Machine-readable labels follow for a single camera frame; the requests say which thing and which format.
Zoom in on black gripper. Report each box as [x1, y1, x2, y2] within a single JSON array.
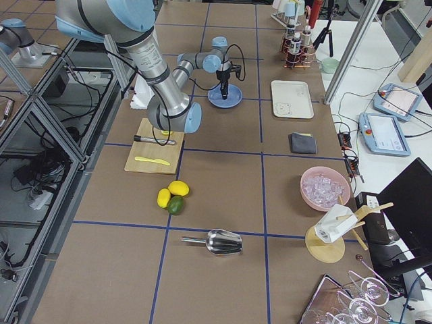
[[216, 70, 231, 99]]

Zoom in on blue plate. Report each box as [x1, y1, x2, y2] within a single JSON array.
[[207, 84, 243, 109]]

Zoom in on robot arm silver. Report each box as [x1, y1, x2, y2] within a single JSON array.
[[55, 1, 228, 133], [1, 18, 51, 68]]

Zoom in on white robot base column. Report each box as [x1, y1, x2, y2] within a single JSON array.
[[130, 76, 154, 110]]

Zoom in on cream bear tray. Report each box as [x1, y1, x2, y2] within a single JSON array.
[[271, 80, 314, 119]]

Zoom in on lemon half slice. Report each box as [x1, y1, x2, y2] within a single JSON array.
[[161, 130, 173, 136]]

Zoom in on tea bottle white cap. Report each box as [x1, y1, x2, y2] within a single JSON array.
[[285, 19, 296, 47]]

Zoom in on wooden cutting board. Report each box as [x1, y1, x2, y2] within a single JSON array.
[[124, 118, 184, 174]]

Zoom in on pink cup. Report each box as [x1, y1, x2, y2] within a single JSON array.
[[272, 0, 285, 12]]

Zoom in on steel muddler black tip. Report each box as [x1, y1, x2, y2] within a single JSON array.
[[133, 134, 176, 146]]

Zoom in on blue cup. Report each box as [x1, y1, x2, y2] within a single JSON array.
[[284, 1, 296, 18]]

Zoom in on green bowl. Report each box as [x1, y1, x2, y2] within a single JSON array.
[[321, 57, 340, 74]]

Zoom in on yellow lemon front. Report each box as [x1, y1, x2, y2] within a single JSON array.
[[167, 180, 190, 196]]

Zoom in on yellow lemon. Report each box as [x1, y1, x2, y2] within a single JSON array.
[[167, 180, 190, 196], [157, 188, 171, 209]]

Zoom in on yellow plastic knife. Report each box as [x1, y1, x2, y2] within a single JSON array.
[[134, 156, 171, 166]]

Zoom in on yellow lemon back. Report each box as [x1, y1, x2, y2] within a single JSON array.
[[157, 188, 171, 209]]

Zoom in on pink bowl of ice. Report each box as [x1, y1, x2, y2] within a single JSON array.
[[300, 166, 351, 211]]

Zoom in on near teach pendant tablet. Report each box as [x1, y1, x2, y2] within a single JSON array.
[[358, 113, 411, 157]]

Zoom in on teach pendant tablet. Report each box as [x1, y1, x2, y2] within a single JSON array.
[[358, 113, 411, 157], [373, 83, 423, 122]]

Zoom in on white carton box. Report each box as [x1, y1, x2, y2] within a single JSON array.
[[314, 204, 358, 244]]

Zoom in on far teach pendant tablet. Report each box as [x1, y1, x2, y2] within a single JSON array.
[[373, 83, 423, 122]]

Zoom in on wooden cup tree stand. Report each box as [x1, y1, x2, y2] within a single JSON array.
[[305, 202, 394, 263]]

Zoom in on black monitor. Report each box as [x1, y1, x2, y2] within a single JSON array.
[[366, 157, 432, 288]]

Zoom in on black tray with glasses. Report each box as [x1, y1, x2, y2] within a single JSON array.
[[299, 274, 393, 323]]

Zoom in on wine glass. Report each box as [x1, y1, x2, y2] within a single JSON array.
[[345, 270, 400, 306], [337, 291, 378, 323]]

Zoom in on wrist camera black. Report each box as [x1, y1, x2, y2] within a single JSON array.
[[230, 64, 242, 78]]

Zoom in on copper wire bottle rack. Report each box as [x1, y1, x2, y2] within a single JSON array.
[[280, 32, 316, 69]]

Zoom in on white wire cup rack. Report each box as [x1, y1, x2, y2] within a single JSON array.
[[271, 0, 306, 27]]

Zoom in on black camera tripod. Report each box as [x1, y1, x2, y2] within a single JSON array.
[[313, 0, 338, 57]]

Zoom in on aluminium frame post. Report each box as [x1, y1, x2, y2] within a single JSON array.
[[323, 0, 383, 105]]

